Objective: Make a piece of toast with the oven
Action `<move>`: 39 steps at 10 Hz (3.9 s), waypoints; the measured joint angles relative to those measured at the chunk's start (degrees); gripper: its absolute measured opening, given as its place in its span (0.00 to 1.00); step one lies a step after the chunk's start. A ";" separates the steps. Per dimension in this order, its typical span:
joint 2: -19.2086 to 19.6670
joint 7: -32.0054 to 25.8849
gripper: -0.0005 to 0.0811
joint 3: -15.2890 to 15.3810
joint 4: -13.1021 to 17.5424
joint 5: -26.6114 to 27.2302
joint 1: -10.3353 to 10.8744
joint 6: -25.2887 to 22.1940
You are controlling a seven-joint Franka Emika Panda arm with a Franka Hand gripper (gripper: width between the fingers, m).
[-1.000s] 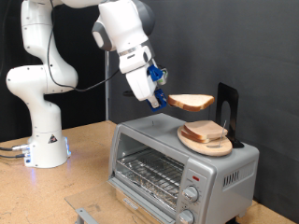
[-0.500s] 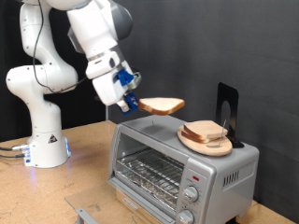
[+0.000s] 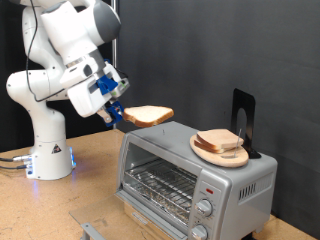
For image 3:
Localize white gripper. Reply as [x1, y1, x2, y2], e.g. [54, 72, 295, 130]
[67, 77, 114, 125]

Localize black spatula with blue block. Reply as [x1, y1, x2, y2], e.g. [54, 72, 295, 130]
[103, 100, 134, 128]

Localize white bread slice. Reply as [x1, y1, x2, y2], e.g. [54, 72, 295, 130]
[196, 128, 245, 151]
[122, 105, 175, 129]
[193, 139, 225, 155]

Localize glass oven door with handle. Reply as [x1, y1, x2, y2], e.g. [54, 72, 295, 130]
[69, 191, 189, 240]

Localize silver oven knob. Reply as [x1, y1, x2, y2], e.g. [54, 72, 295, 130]
[194, 198, 214, 218]
[189, 223, 210, 240]

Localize silver toaster oven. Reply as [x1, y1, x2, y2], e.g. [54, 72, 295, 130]
[114, 120, 279, 240]

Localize vertical metal pole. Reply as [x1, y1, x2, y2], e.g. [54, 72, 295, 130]
[111, 0, 120, 130]

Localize aluminium foil sheet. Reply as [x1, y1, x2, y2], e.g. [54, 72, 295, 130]
[128, 166, 197, 225]

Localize round wooden board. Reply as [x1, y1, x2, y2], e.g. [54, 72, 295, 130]
[189, 134, 250, 169]

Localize black metal bookend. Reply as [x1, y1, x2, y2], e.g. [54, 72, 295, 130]
[230, 88, 263, 160]

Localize wrist camera on blue mount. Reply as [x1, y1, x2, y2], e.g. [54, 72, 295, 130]
[95, 59, 131, 100]

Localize metal wire oven rack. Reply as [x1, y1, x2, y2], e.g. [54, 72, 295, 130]
[123, 159, 198, 218]

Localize cable with silver connector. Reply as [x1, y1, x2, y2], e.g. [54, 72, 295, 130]
[0, 154, 33, 164]

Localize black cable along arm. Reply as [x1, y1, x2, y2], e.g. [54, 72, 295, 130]
[25, 0, 68, 103]

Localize thin black base cable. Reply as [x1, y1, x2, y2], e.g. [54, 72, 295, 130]
[0, 164, 30, 171]

